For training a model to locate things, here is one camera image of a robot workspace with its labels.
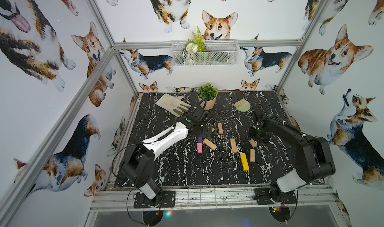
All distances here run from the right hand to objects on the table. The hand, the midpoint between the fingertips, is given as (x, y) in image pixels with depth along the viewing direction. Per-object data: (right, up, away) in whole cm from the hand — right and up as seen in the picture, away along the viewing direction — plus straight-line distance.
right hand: (254, 137), depth 88 cm
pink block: (-32, -6, +2) cm, 33 cm away
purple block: (-32, -2, +6) cm, 33 cm away
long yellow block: (-7, -13, -4) cm, 15 cm away
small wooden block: (-18, +3, +10) cm, 21 cm away
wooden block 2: (-1, -10, -1) cm, 11 cm away
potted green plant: (-26, +27, +12) cm, 39 cm away
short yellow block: (-23, +3, +10) cm, 26 cm away
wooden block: (-26, -5, +4) cm, 26 cm away
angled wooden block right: (+1, -4, +3) cm, 5 cm away
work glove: (-51, +19, +25) cm, 60 cm away
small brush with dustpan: (0, +19, +24) cm, 31 cm away
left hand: (-28, +5, -3) cm, 29 cm away
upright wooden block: (-11, -6, +3) cm, 13 cm away
